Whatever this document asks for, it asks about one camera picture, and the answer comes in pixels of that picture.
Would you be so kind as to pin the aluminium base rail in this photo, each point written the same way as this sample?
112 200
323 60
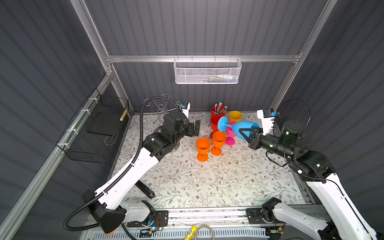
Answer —
253 216

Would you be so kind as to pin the red wine glass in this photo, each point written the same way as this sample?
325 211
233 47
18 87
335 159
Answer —
214 125

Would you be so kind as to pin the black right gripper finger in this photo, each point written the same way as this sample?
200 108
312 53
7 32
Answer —
245 135
249 130

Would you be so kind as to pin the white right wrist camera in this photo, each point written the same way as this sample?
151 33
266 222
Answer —
267 116

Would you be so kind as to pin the white wire wall basket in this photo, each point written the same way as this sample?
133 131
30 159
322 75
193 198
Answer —
207 71

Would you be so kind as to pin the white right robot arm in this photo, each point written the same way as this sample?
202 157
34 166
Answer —
315 169

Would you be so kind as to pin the black stapler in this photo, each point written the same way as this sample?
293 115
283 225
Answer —
145 189

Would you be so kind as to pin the orange wine glass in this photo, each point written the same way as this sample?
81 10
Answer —
203 147
219 139

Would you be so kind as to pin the pencils in red cup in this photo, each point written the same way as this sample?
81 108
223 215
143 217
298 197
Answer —
219 108

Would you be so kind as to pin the black wire side basket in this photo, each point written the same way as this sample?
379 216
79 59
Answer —
98 130

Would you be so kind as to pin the red pencil cup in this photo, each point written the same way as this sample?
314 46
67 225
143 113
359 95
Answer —
222 115

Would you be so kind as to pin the yellow wine glass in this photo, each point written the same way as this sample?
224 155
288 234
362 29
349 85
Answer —
235 116

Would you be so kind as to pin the yellow marker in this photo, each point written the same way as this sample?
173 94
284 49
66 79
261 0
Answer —
191 233

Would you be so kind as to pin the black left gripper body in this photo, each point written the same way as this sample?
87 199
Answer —
189 131

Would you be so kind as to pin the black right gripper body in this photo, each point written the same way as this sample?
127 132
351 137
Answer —
267 142

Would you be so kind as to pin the blue wine glass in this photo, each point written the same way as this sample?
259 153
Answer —
223 122

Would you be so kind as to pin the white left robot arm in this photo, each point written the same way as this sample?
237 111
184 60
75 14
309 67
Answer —
110 211

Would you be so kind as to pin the pink wine glass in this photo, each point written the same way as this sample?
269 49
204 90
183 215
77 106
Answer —
230 140

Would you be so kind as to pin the chrome wine glass rack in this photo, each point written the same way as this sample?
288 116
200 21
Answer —
162 110

